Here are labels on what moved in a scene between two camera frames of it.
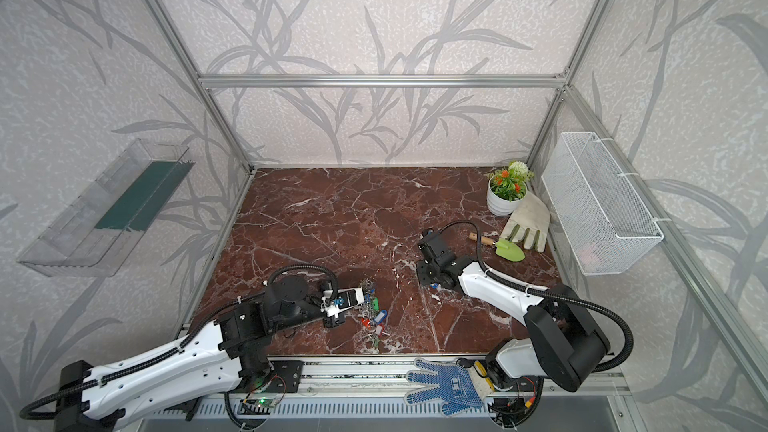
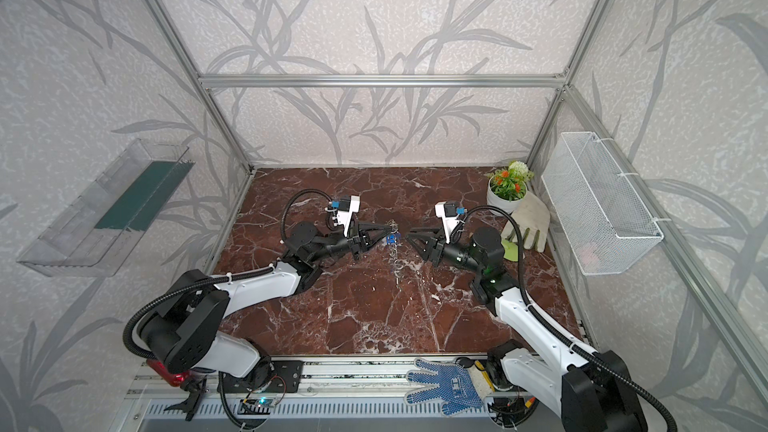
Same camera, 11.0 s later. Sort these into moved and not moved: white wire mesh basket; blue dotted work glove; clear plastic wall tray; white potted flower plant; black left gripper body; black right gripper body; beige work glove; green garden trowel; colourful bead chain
Moved: black right gripper body; colourful bead chain; black left gripper body
Not moved: green garden trowel; beige work glove; blue dotted work glove; white potted flower plant; clear plastic wall tray; white wire mesh basket
